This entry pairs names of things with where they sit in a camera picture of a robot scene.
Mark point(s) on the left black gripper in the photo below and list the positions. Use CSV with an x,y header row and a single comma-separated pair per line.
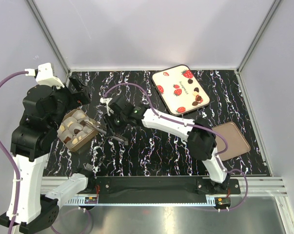
x,y
85,97

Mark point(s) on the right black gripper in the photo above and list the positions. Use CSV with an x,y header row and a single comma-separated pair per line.
x,y
111,127

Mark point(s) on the metal tongs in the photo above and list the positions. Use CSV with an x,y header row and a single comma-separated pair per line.
x,y
105,131

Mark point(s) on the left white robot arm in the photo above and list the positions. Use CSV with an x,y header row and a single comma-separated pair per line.
x,y
44,109

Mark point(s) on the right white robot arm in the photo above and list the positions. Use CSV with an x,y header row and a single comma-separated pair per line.
x,y
200,139

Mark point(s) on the brown leaf chocolate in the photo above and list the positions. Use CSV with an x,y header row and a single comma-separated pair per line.
x,y
198,98

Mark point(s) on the gold tin box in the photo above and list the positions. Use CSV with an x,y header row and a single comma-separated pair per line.
x,y
75,117

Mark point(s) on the strawberry print tray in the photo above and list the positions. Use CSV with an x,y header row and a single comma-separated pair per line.
x,y
176,92

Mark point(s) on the left controller board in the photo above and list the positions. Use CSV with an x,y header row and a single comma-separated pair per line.
x,y
91,200

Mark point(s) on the controller board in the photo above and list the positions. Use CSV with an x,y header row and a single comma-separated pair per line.
x,y
223,201
91,200

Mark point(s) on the rose gold tin lid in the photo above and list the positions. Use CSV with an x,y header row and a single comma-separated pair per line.
x,y
237,144

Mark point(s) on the right controller board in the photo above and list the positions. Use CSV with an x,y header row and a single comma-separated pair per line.
x,y
223,201

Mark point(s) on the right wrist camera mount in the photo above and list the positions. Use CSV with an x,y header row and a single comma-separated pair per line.
x,y
106,102

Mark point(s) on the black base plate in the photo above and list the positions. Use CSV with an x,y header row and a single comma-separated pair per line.
x,y
160,189

